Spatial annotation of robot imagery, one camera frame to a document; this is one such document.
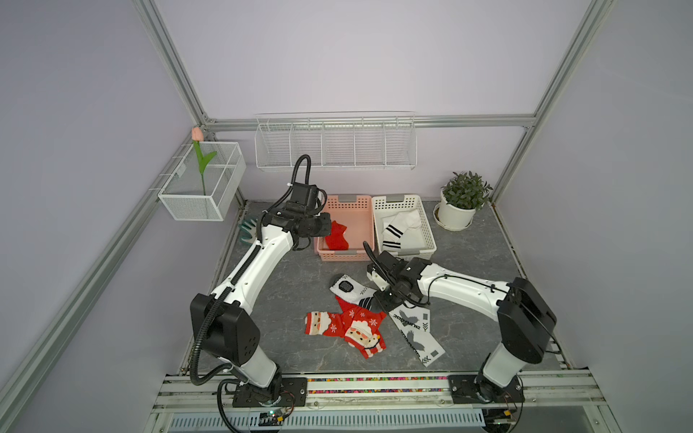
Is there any red fuzzy sock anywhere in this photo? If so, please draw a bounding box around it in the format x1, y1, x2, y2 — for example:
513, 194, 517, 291
325, 221, 349, 251

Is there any white black striped sock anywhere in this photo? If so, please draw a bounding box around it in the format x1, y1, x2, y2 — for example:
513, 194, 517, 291
382, 209, 422, 251

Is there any white sock grey toe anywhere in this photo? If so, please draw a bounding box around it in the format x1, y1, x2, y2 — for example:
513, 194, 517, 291
389, 304, 431, 333

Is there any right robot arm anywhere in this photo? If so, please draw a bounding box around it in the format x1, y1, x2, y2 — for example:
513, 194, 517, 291
367, 252, 558, 404

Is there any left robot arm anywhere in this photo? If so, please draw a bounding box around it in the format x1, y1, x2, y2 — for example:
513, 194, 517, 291
189, 154, 331, 405

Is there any pink plastic basket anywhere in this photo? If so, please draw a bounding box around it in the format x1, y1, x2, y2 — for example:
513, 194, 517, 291
313, 195, 375, 262

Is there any white plastic basket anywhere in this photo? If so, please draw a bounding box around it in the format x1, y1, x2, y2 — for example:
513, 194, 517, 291
372, 194, 437, 260

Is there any white sock hexagon patch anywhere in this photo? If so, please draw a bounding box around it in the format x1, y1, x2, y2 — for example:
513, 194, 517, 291
330, 274, 376, 310

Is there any red santa sock right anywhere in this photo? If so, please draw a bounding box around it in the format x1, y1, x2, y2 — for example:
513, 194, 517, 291
337, 297, 388, 359

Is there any red santa sock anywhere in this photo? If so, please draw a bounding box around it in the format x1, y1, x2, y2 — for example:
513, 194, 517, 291
305, 311, 345, 338
337, 297, 388, 359

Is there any green white garden glove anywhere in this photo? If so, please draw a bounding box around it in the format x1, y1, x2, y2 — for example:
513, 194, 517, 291
239, 218, 257, 245

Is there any white sock grey bird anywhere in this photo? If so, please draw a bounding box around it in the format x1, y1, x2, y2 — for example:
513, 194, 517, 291
404, 329, 446, 367

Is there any red santa sock left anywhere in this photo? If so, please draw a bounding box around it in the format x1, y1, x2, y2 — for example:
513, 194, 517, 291
305, 311, 345, 338

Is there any potted green plant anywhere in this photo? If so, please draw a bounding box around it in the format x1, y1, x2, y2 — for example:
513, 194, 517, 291
434, 171, 493, 232

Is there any artificial pink tulip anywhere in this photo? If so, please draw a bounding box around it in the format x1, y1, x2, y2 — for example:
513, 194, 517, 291
191, 126, 217, 195

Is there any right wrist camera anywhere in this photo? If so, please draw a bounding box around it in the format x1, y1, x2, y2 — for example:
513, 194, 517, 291
366, 263, 389, 292

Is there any white wire wall shelf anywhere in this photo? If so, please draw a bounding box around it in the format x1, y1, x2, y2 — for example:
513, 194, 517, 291
254, 111, 418, 171

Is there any white mesh wall box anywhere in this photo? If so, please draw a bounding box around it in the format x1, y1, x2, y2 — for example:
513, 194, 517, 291
158, 142, 247, 222

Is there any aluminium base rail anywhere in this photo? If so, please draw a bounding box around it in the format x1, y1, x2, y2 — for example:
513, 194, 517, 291
152, 370, 606, 413

